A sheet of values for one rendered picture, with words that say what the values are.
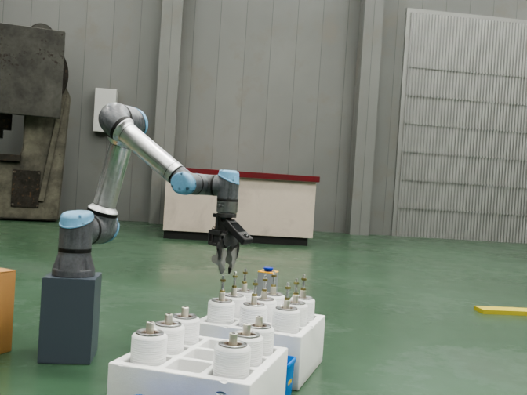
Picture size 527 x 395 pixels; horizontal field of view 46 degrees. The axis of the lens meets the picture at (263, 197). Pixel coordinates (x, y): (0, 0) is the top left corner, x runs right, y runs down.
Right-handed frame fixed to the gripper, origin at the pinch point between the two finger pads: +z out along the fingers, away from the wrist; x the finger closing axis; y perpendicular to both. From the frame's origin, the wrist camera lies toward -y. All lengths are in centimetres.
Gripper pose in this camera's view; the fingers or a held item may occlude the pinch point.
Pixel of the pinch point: (227, 270)
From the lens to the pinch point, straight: 220.0
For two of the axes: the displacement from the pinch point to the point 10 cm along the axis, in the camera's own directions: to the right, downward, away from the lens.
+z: -0.7, 10.0, 0.2
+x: -6.7, -0.3, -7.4
